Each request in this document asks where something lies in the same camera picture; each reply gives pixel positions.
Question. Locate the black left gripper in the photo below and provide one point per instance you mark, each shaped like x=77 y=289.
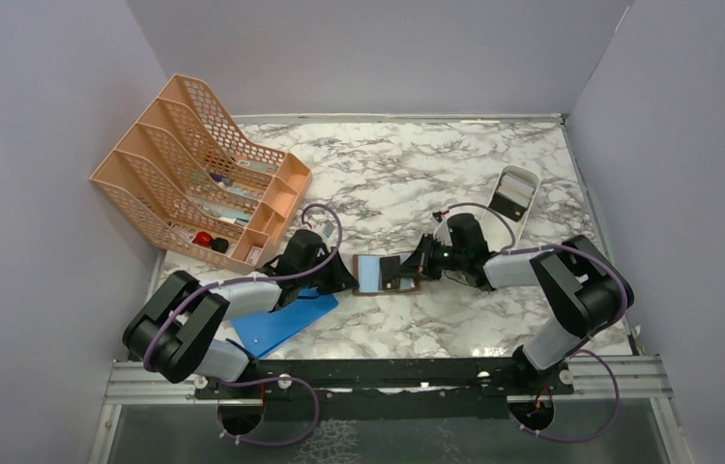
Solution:
x=340 y=279

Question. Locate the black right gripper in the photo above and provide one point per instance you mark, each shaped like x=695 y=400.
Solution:
x=419 y=264

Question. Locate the black credit card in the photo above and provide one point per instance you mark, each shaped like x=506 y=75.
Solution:
x=389 y=280

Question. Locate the brown leather card holder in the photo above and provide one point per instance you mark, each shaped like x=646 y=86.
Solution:
x=375 y=275

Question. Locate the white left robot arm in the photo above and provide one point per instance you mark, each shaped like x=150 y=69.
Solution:
x=174 y=333

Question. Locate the cream oval plastic tray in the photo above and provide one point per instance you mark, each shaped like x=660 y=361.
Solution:
x=499 y=231

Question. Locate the blue plastic board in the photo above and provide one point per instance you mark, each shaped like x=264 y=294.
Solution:
x=261 y=333

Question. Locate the black round item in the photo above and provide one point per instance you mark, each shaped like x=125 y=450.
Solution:
x=220 y=245

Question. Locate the red round item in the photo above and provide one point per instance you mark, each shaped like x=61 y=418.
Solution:
x=202 y=239

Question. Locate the peach plastic file organizer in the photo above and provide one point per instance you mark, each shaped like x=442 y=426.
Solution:
x=186 y=166

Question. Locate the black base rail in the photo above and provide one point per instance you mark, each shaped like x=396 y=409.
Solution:
x=372 y=389

